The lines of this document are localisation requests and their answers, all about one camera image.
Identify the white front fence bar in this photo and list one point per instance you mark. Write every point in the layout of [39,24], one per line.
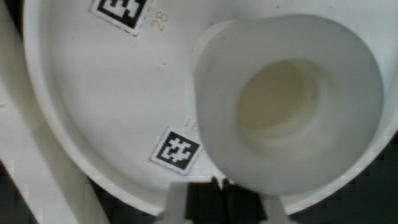
[50,181]

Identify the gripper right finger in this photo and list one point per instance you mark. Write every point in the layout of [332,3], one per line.
[273,210]

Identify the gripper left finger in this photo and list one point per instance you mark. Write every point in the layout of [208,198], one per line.
[172,214]

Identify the white cylindrical table leg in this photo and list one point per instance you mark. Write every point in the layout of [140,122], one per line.
[288,101]

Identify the white round table top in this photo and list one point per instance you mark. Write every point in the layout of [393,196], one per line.
[110,54]

